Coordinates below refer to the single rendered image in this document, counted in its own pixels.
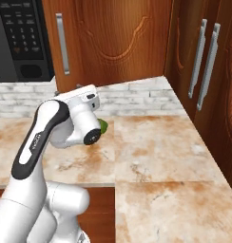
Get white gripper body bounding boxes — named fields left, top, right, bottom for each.
left=54, top=84, right=98, bottom=103

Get brown wooden cabinet door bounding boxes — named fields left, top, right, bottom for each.
left=41, top=0, right=173, bottom=93

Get brown tall cabinet door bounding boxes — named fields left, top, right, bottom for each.
left=193, top=0, right=232, bottom=197
left=164, top=0, right=222, bottom=123

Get brown base cabinet front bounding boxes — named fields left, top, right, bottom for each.
left=0, top=186, right=117, bottom=243

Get green round vegetable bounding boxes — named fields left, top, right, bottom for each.
left=96, top=118, right=109, bottom=135

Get black microwave oven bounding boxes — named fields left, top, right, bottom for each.
left=0, top=0, right=56, bottom=84

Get silver cabinet door handle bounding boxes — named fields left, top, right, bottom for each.
left=55, top=12, right=71, bottom=76

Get silver tall cabinet handle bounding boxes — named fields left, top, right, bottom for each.
left=196, top=22, right=222, bottom=112
left=187, top=18, right=208, bottom=100

